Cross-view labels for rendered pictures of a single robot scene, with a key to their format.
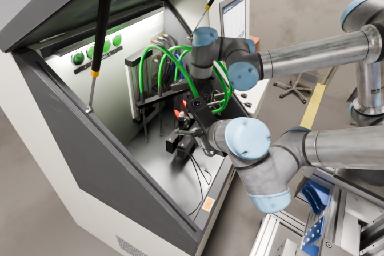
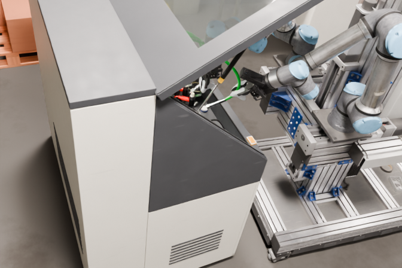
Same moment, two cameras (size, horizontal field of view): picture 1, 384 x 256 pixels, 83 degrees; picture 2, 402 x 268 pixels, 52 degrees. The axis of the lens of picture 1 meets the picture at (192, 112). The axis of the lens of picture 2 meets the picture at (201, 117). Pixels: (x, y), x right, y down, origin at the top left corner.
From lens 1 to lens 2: 140 cm
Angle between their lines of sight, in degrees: 39
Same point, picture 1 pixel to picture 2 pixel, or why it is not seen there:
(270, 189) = (313, 85)
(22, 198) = not seen: outside the picture
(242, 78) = (262, 45)
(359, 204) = not seen: hidden behind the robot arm
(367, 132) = (328, 45)
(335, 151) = (321, 58)
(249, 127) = (302, 64)
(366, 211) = not seen: hidden behind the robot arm
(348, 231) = (311, 104)
